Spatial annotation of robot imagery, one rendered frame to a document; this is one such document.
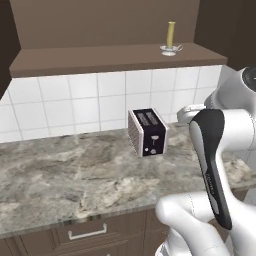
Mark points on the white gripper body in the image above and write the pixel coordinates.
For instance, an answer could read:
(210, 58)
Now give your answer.
(187, 115)

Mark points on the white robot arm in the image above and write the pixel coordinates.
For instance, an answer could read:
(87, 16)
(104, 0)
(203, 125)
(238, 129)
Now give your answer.
(206, 213)

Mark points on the brown drawer front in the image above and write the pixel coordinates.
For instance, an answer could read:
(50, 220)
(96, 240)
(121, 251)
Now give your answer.
(100, 230)

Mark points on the yellow candle in white holder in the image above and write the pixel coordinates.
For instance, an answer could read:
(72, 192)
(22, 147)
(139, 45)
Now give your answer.
(171, 36)

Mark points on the black and white toaster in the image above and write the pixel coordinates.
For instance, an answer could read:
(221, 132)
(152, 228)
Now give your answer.
(148, 133)

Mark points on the brown base cabinet run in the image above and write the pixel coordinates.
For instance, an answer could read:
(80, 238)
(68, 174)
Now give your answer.
(83, 238)

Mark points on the brown open wall cabinet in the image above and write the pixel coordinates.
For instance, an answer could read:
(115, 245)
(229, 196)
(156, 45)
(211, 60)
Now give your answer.
(110, 36)

